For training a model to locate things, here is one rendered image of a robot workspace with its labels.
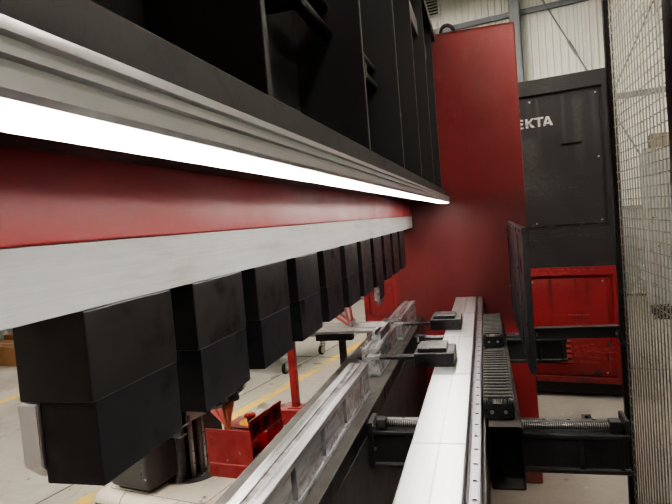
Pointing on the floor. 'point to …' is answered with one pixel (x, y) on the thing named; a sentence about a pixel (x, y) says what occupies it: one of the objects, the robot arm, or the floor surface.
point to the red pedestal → (292, 389)
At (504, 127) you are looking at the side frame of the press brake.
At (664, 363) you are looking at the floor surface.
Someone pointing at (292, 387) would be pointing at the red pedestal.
